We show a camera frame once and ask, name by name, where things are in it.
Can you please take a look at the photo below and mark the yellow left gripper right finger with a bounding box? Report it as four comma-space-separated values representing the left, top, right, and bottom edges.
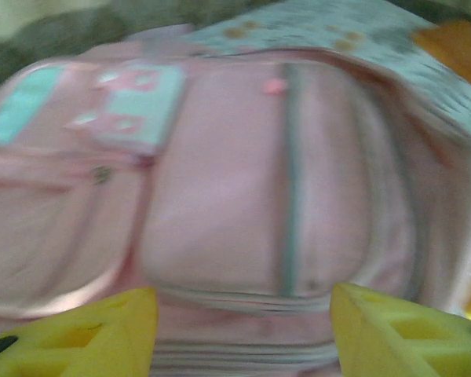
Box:
331, 282, 471, 377

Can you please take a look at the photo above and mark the pink school backpack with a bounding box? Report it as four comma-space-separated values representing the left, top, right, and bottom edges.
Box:
0, 23, 471, 377

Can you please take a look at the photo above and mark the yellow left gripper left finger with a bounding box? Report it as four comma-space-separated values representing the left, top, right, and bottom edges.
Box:
0, 286, 159, 377

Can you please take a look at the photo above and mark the orange block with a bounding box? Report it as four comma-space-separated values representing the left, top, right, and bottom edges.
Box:
411, 19, 471, 93

